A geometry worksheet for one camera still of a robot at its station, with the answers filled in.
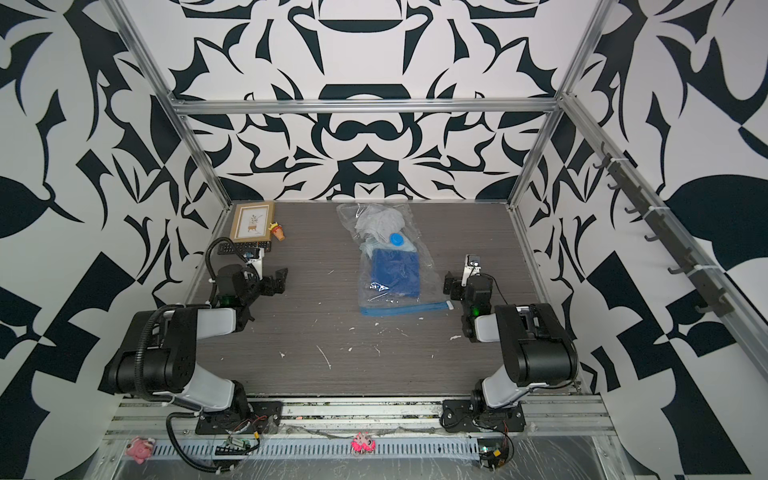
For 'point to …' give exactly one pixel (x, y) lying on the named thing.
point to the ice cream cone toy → (278, 230)
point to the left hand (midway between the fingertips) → (268, 264)
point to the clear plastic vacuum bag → (374, 298)
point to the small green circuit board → (236, 442)
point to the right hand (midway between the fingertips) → (465, 269)
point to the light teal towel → (370, 244)
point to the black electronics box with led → (493, 452)
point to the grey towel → (380, 221)
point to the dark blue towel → (398, 270)
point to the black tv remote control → (228, 249)
